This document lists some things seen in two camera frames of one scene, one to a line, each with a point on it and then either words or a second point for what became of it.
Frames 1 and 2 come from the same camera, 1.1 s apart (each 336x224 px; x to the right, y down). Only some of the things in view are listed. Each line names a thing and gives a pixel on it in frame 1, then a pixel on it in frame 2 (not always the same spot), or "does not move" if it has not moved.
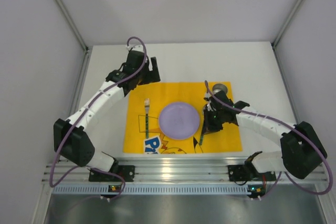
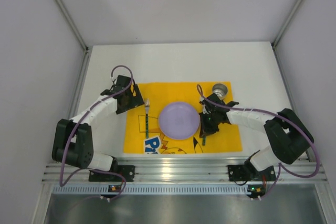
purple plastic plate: (179, 120) does not move
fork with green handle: (147, 106) does not move
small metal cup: (219, 87) does not move
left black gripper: (149, 74) -> (134, 97)
